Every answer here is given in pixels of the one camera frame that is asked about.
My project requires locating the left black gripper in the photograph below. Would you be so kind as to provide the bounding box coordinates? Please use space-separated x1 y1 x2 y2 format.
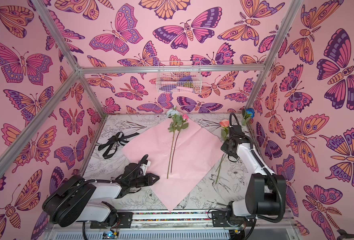
129 173 160 189

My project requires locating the blue fake flower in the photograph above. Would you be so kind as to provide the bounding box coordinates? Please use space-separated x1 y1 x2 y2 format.
242 108 255 126

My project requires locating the pink purple wrapping paper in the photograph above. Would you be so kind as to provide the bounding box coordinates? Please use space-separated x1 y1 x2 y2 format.
122 119 223 211

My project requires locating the black ribbon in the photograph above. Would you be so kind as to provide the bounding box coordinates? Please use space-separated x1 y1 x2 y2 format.
98 132 139 160

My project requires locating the small magenta fake flower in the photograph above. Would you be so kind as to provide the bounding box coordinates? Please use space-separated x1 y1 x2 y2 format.
170 114 189 173

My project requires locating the pink fake rose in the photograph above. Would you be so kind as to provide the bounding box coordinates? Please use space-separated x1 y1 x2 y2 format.
215 120 230 185

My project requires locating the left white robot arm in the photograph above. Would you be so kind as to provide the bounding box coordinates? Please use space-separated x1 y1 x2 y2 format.
42 155 160 228

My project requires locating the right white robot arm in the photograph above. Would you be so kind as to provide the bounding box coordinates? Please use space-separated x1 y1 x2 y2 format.
221 111 287 226

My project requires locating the white wire basket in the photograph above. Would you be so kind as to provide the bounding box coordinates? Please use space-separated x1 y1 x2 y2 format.
155 61 203 94

